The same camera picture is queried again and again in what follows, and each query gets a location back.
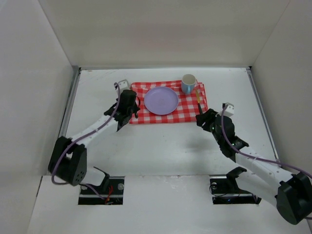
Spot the red white checkered cloth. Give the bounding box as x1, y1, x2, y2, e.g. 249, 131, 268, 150
130, 80, 208, 124

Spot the purple plastic plate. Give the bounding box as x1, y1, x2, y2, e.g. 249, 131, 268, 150
144, 87, 179, 116

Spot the light blue mug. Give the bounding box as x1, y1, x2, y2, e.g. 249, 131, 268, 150
181, 74, 197, 95

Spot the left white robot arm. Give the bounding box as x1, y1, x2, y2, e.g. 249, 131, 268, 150
48, 90, 139, 187

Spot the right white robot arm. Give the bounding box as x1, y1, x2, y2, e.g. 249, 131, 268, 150
196, 103, 312, 225

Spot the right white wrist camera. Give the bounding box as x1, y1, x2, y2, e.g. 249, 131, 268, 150
222, 102, 234, 117

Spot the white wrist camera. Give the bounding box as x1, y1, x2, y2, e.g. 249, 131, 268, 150
222, 102, 234, 117
118, 79, 131, 92

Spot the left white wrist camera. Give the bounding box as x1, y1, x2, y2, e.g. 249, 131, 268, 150
118, 79, 131, 92

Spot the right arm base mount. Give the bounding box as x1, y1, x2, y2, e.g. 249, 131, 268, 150
209, 167, 262, 205

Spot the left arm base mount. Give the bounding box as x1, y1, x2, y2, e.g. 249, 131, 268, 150
78, 167, 125, 205

